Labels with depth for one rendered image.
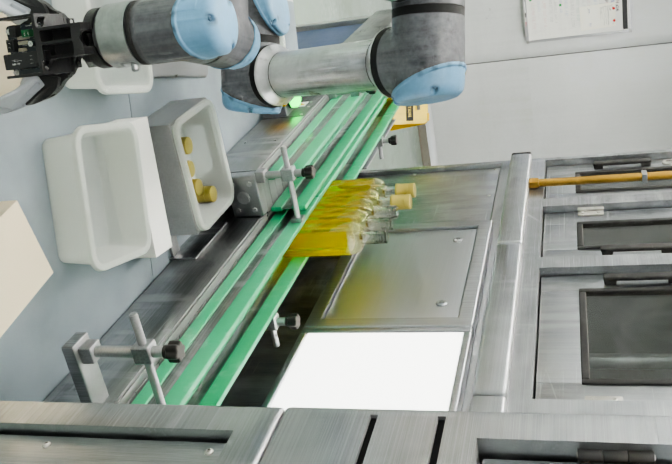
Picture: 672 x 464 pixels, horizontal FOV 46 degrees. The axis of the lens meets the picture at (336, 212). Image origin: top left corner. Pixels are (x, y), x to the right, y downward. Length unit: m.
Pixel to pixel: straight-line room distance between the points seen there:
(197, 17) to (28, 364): 0.60
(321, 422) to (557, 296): 0.99
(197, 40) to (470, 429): 0.50
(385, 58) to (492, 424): 0.70
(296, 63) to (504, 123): 6.46
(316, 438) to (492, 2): 6.93
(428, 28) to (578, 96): 6.52
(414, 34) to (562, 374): 0.64
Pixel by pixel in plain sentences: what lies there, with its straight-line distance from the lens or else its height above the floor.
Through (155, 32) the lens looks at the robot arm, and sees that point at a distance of 0.93.
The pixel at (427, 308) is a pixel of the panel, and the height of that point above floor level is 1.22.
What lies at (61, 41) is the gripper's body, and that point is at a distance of 0.98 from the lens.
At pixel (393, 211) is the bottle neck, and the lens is 1.72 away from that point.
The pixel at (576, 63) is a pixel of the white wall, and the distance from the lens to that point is 7.65.
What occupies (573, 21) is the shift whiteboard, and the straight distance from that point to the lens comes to 7.55.
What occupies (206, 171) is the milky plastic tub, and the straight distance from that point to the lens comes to 1.65.
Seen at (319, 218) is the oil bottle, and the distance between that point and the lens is 1.69.
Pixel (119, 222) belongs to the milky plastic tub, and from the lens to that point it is 1.40.
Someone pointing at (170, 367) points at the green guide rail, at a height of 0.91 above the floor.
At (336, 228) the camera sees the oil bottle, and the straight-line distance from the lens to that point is 1.64.
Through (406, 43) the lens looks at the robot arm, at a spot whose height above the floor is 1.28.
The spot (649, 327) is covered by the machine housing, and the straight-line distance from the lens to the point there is 1.60.
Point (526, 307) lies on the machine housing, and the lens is 1.62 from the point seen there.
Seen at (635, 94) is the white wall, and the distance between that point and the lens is 7.76.
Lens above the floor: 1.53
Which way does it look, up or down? 17 degrees down
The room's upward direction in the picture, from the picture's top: 87 degrees clockwise
